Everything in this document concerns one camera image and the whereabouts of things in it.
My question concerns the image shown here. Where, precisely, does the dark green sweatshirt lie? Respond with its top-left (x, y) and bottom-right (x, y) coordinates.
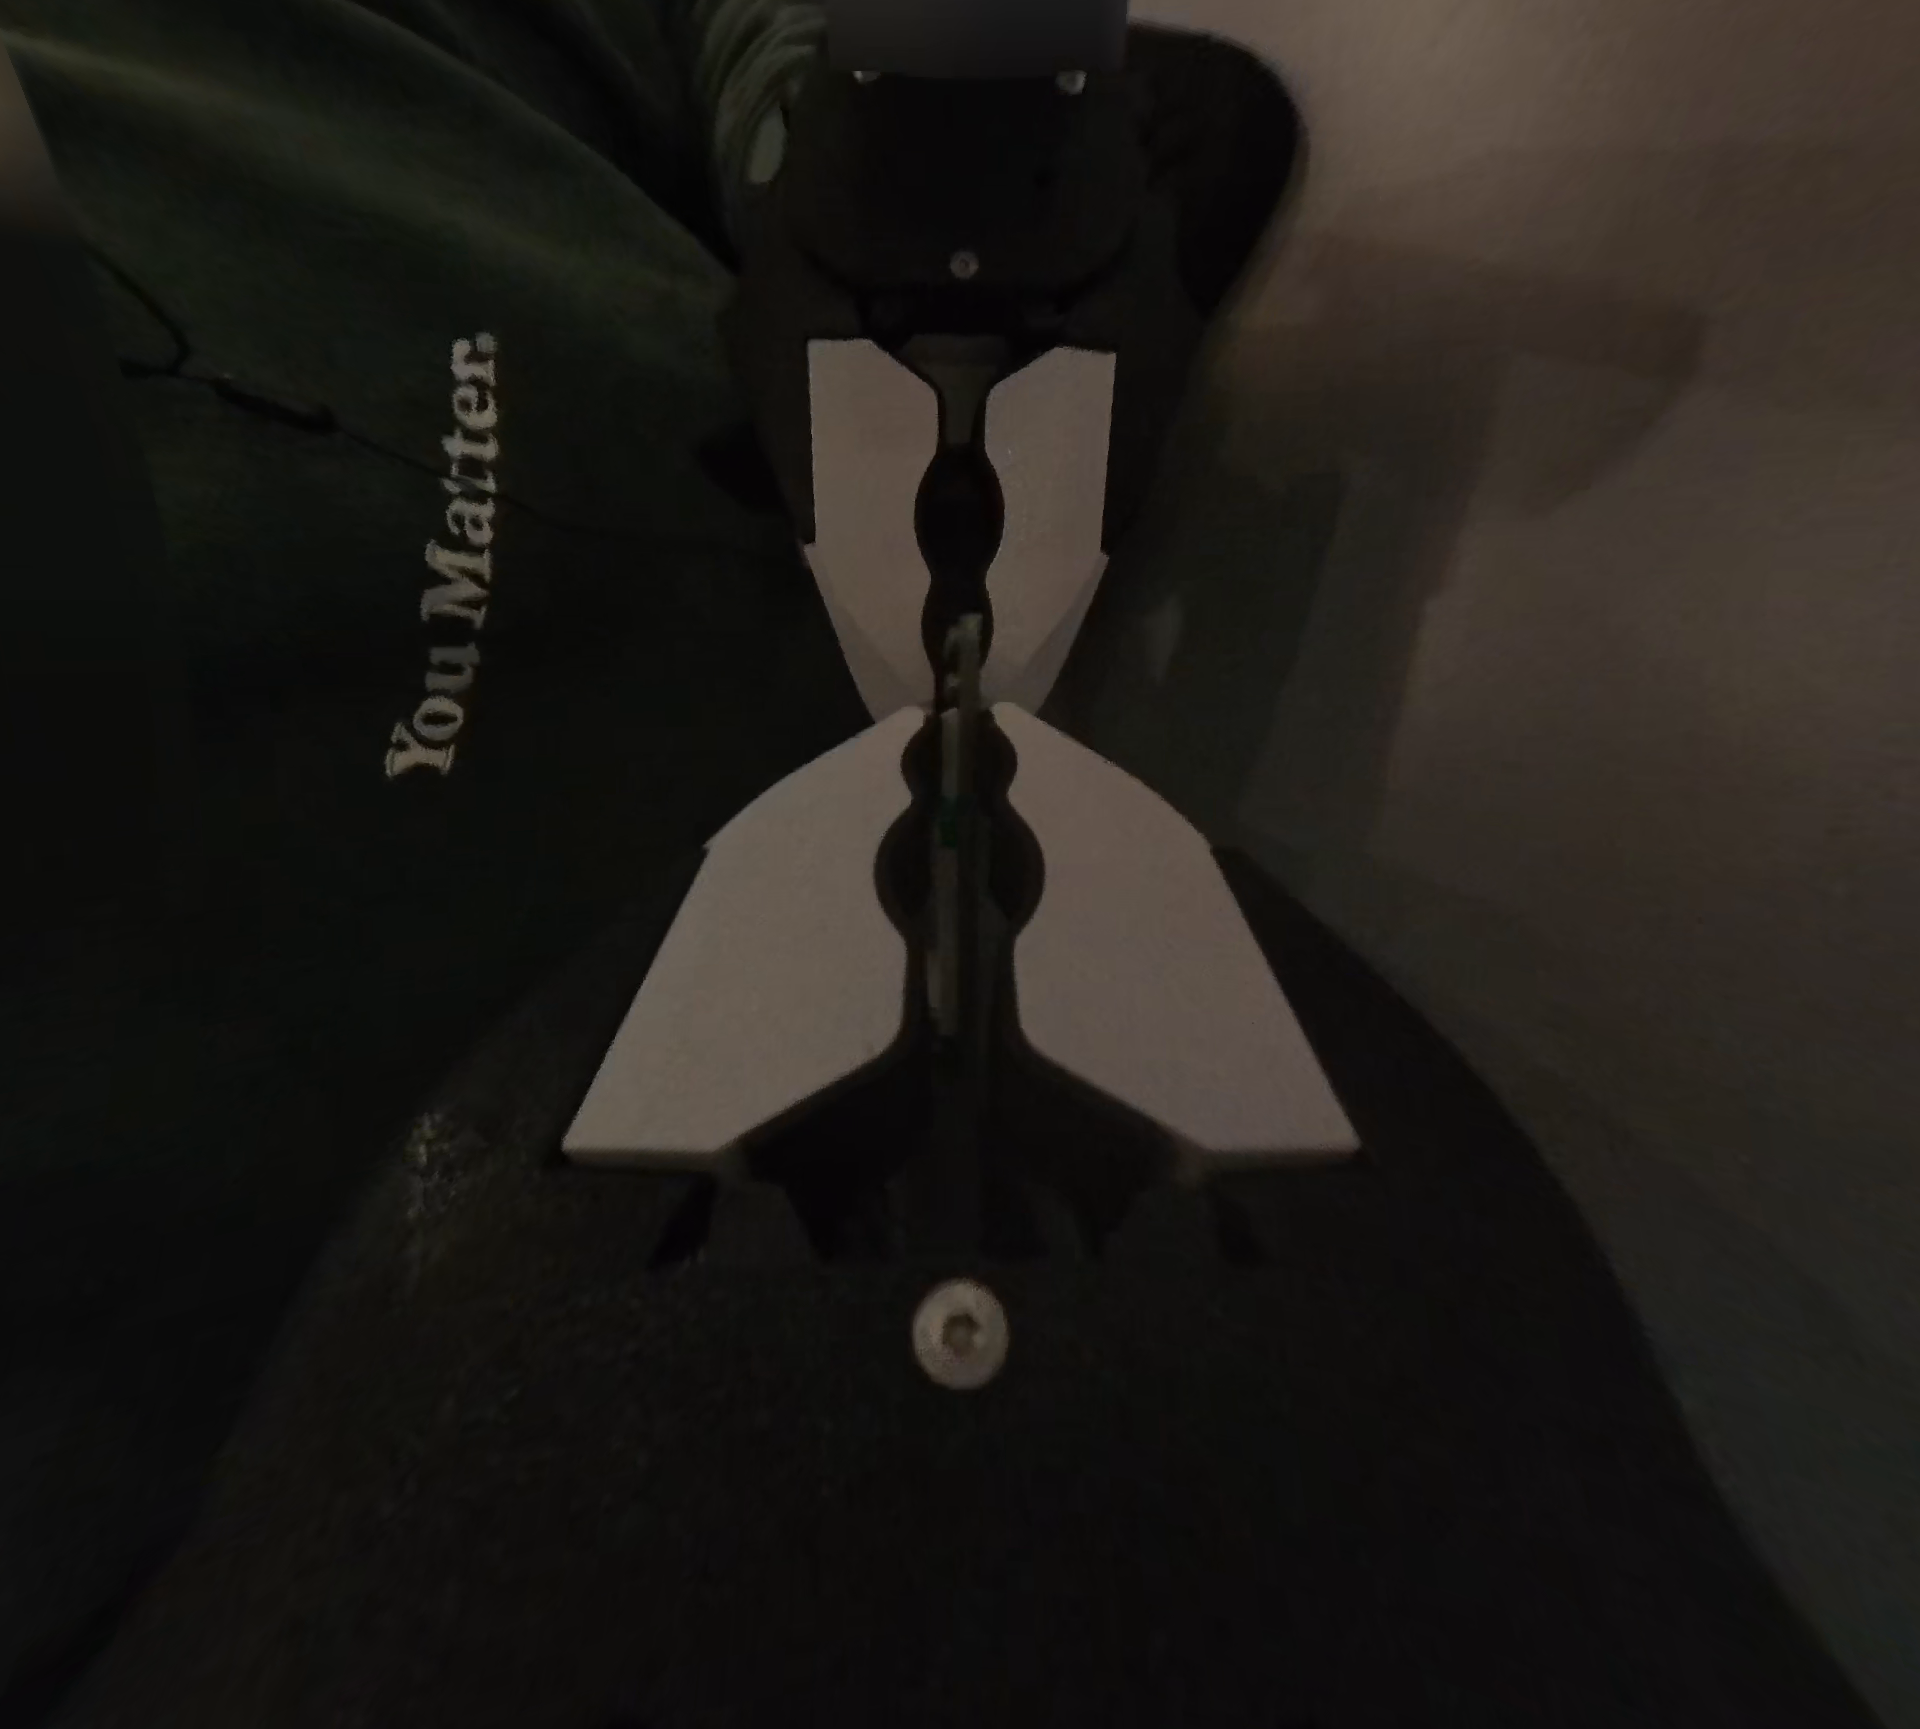
top-left (0, 0), bottom-right (931, 1729)

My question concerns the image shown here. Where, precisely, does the person's left forearm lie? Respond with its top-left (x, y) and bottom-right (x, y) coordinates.
top-left (494, 0), bottom-right (827, 307)

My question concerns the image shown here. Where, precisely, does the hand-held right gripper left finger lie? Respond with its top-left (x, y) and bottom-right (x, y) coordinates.
top-left (561, 706), bottom-right (939, 1169)

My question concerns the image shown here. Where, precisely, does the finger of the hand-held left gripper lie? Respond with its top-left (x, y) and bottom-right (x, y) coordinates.
top-left (974, 348), bottom-right (1115, 710)
top-left (809, 341), bottom-right (947, 715)

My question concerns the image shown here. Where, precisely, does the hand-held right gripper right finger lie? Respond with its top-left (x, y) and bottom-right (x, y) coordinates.
top-left (995, 708), bottom-right (1360, 1161)

